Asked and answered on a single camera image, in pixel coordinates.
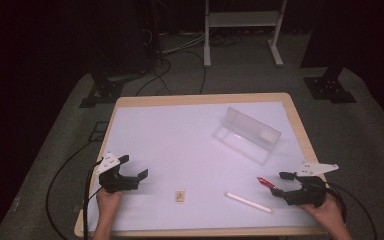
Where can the person's right hand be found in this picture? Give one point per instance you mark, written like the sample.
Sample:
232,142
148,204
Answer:
326,213

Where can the black stand base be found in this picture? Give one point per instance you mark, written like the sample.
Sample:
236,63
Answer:
105,90
328,88

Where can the small beige eraser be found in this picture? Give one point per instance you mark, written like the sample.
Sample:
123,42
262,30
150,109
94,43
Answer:
180,196

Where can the white metal stand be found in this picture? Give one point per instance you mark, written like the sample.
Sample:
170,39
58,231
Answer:
243,19

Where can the dark equipment cabinet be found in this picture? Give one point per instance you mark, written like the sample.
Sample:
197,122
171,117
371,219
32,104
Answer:
123,40

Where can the person's left hand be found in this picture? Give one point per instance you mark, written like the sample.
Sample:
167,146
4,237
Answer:
108,201

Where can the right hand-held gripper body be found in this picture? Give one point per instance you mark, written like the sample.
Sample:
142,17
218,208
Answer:
308,195

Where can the clear plastic pencil case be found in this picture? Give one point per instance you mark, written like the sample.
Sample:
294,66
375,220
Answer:
246,135

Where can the grey floor tape strip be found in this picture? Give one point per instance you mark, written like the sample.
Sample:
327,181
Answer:
16,203

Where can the red pen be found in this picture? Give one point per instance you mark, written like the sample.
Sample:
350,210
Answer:
266,182

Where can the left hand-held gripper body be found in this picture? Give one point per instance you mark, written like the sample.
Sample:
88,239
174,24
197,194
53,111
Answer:
113,181

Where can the white table mat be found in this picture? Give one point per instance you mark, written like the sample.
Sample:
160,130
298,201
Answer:
180,133

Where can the white pen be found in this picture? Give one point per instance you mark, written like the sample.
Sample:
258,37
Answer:
248,202

